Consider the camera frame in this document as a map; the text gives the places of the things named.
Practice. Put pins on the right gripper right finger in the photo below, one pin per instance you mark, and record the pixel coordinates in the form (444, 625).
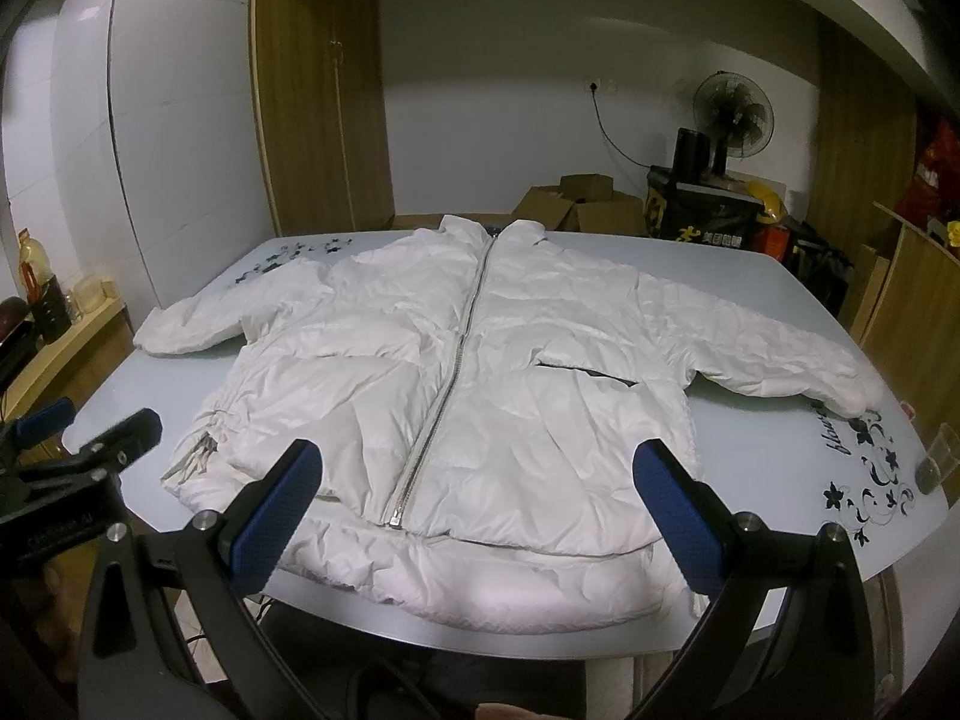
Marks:
(702, 537)

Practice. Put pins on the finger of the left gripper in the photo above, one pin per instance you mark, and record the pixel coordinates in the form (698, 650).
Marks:
(107, 454)
(22, 434)

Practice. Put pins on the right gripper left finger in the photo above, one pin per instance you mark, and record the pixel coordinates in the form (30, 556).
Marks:
(224, 558)

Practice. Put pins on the white puffer jacket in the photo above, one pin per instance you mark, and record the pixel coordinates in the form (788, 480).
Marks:
(477, 400)

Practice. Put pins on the wooden side cabinet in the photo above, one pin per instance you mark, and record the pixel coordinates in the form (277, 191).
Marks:
(76, 365)

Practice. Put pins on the dark soy sauce bottle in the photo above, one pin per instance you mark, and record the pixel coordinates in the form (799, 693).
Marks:
(50, 312)

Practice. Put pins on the cooking oil bottle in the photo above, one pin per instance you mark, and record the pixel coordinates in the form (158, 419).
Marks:
(35, 269)

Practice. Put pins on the clear plastic cup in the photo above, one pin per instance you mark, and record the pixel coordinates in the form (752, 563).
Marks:
(940, 460)

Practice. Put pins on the wooden cabinet at right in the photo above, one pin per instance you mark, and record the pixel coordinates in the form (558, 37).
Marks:
(913, 332)

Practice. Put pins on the black yellow storage box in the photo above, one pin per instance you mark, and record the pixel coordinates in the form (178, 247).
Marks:
(700, 213)

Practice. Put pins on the yellow object on box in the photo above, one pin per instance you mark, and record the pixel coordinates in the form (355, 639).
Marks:
(774, 208)

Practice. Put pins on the open cardboard box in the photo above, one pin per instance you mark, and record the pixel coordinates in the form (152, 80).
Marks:
(583, 203)

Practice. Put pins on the red bag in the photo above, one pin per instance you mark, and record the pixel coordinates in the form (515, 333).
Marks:
(933, 190)

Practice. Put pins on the black standing fan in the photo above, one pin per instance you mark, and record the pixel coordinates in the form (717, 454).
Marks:
(736, 114)

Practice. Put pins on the brown wooden wardrobe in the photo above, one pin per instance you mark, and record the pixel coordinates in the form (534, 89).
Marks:
(321, 121)

